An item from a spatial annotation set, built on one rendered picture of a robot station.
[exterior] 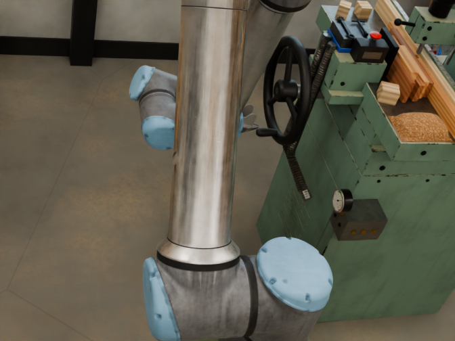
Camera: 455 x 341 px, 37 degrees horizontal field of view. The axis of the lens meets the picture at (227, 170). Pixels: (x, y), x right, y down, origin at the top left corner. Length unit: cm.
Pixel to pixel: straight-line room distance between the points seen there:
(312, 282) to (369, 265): 93
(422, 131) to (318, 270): 54
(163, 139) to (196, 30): 51
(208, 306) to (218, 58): 42
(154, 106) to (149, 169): 108
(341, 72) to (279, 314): 73
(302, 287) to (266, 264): 8
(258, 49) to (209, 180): 32
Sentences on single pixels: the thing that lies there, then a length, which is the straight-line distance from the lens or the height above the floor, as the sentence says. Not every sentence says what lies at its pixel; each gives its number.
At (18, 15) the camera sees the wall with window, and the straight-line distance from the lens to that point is 305.
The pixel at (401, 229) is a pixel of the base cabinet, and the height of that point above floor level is 48.
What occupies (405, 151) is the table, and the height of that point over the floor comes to 87.
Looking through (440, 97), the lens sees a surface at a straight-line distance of 178.
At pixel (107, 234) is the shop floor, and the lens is 241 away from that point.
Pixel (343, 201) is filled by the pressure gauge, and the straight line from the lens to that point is 175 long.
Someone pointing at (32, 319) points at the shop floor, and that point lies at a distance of 219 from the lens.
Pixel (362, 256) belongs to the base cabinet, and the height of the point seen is 36.
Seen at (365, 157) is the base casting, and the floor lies 76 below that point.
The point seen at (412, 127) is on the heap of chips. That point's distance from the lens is 165.
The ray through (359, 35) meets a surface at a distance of 176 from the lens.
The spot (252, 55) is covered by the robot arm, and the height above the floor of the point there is 112.
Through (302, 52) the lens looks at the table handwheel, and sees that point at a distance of 171.
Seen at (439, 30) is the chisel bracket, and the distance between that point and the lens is 183.
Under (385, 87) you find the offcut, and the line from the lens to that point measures 173.
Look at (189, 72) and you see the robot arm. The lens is 112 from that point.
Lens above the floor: 184
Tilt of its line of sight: 43 degrees down
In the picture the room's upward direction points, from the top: 16 degrees clockwise
